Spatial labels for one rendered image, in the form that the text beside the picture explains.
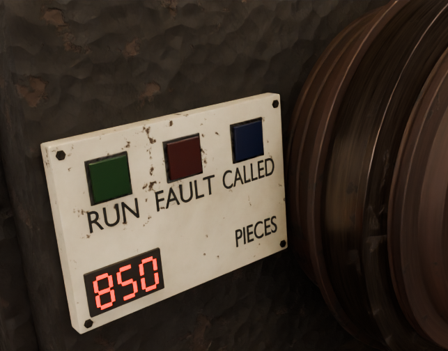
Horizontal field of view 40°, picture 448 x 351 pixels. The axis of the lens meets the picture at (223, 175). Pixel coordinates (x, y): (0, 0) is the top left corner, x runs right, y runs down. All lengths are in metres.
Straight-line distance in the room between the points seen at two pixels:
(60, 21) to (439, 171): 0.37
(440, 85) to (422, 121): 0.04
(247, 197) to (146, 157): 0.14
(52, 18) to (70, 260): 0.21
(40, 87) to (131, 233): 0.16
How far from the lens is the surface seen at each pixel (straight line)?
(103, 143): 0.56
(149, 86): 0.59
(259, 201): 0.67
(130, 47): 0.58
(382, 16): 0.67
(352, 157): 0.61
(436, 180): 0.62
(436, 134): 0.62
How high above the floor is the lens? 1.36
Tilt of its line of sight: 18 degrees down
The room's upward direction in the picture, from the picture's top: 5 degrees counter-clockwise
